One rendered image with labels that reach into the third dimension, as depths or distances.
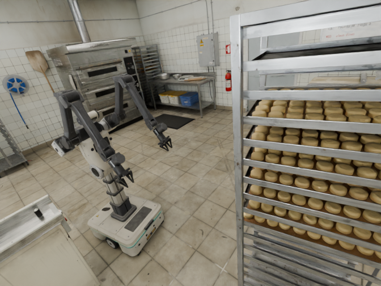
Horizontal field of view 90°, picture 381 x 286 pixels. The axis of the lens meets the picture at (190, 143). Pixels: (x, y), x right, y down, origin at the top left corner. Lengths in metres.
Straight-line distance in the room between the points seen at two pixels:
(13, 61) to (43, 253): 4.45
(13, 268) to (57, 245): 0.22
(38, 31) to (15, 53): 0.66
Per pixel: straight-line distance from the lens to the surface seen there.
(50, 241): 1.65
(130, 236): 2.05
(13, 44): 5.59
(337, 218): 0.91
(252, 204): 0.99
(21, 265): 1.68
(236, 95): 0.66
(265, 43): 1.07
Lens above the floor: 1.77
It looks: 28 degrees down
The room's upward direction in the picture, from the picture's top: 9 degrees counter-clockwise
